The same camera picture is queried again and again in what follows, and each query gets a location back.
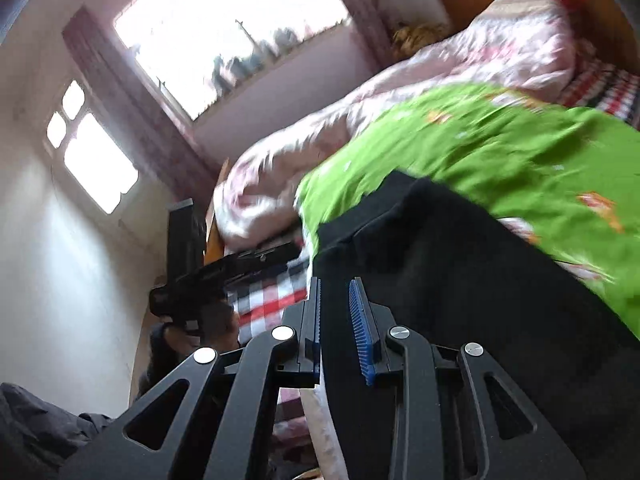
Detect green cartoon printed sheet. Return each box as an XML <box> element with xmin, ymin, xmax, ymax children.
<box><xmin>296</xmin><ymin>82</ymin><xmax>640</xmax><ymax>341</ymax></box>

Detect wooden bed footboard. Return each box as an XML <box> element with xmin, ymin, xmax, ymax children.
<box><xmin>203</xmin><ymin>159</ymin><xmax>232</xmax><ymax>267</ymax></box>

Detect pink floral curtain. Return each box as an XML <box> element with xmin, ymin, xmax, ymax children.
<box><xmin>62</xmin><ymin>7</ymin><xmax>222</xmax><ymax>203</ymax></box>
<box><xmin>310</xmin><ymin>0</ymin><xmax>397</xmax><ymax>63</ymax></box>

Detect red checked bedsheet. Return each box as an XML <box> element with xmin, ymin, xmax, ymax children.
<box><xmin>225</xmin><ymin>60</ymin><xmax>640</xmax><ymax>347</ymax></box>

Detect black pants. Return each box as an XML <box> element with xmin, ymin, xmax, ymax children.
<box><xmin>312</xmin><ymin>170</ymin><xmax>640</xmax><ymax>480</ymax></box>

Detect person's left forearm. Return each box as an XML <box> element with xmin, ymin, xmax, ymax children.
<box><xmin>136</xmin><ymin>324</ymin><xmax>193</xmax><ymax>401</ymax></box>

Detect person's left hand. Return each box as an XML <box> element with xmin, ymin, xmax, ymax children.
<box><xmin>165</xmin><ymin>302</ymin><xmax>240</xmax><ymax>358</ymax></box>

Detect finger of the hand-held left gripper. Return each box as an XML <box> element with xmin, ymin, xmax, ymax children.
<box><xmin>220</xmin><ymin>241</ymin><xmax>302</xmax><ymax>283</ymax></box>

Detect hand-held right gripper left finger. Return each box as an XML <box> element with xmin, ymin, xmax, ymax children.
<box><xmin>57</xmin><ymin>276</ymin><xmax>323</xmax><ymax>480</ymax></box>

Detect pink fleece blanket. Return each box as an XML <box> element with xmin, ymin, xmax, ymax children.
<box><xmin>272</xmin><ymin>385</ymin><xmax>346</xmax><ymax>480</ymax></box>

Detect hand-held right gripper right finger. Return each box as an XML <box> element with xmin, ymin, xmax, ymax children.
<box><xmin>348</xmin><ymin>278</ymin><xmax>588</xmax><ymax>480</ymax></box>

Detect person's dark grey clothing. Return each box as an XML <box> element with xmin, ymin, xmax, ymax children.
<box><xmin>0</xmin><ymin>382</ymin><xmax>117</xmax><ymax>480</ymax></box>

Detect pink floral quilt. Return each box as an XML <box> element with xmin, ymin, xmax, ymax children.
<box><xmin>215</xmin><ymin>0</ymin><xmax>601</xmax><ymax>255</ymax></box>

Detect tiger print plush blanket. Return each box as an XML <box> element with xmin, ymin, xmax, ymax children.
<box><xmin>391</xmin><ymin>22</ymin><xmax>453</xmax><ymax>61</ymax></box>

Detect large window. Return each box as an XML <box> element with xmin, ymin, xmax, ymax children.
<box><xmin>114</xmin><ymin>0</ymin><xmax>352</xmax><ymax>122</ymax></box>

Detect plain wooden headboard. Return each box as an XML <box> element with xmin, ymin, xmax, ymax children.
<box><xmin>437</xmin><ymin>0</ymin><xmax>637</xmax><ymax>72</ymax></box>

